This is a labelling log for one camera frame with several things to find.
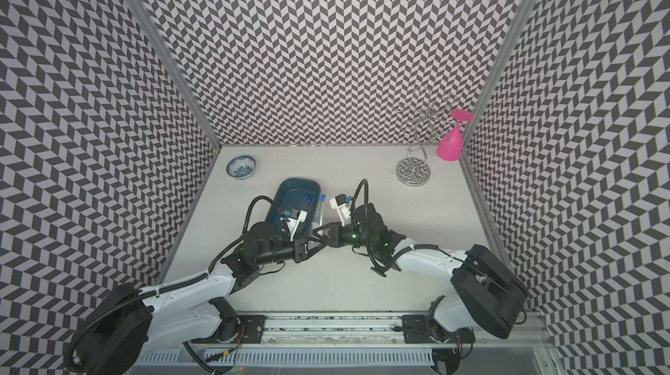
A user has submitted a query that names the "teal plastic tray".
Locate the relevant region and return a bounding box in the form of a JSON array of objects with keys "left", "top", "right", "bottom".
[{"left": 273, "top": 178, "right": 321, "bottom": 237}]

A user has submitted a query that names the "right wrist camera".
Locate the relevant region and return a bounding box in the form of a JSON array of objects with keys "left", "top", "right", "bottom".
[{"left": 329, "top": 193, "right": 352, "bottom": 227}]

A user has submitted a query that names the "chrome wire glass rack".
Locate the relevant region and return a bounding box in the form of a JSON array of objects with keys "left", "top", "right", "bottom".
[{"left": 395, "top": 87, "right": 452, "bottom": 188}]

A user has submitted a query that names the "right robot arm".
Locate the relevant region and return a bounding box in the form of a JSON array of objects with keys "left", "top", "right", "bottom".
[{"left": 312, "top": 204, "right": 529, "bottom": 343}]

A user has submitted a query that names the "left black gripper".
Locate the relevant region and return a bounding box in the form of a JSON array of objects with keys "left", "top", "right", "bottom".
[{"left": 255, "top": 231, "right": 328, "bottom": 266}]

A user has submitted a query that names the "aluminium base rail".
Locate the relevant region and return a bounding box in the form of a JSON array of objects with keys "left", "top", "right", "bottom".
[{"left": 130, "top": 312, "right": 565, "bottom": 374}]

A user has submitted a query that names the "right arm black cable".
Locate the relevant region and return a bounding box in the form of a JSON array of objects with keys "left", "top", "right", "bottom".
[{"left": 351, "top": 178, "right": 371, "bottom": 219}]

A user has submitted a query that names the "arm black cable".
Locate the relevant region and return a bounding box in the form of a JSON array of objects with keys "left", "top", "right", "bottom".
[
  {"left": 351, "top": 178, "right": 371, "bottom": 219},
  {"left": 207, "top": 195, "right": 286, "bottom": 271}
]

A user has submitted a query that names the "blue white ceramic bowl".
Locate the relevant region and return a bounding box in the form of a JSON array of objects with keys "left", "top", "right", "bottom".
[{"left": 226, "top": 155, "right": 256, "bottom": 181}]

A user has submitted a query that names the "pink plastic wine glass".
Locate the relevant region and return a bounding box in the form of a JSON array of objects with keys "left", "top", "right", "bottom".
[{"left": 436, "top": 109, "right": 475, "bottom": 162}]

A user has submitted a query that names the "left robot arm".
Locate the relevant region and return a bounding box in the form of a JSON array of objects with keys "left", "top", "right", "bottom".
[{"left": 63, "top": 221, "right": 326, "bottom": 374}]

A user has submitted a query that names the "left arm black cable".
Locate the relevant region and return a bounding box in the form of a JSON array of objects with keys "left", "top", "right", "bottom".
[{"left": 207, "top": 195, "right": 286, "bottom": 271}]

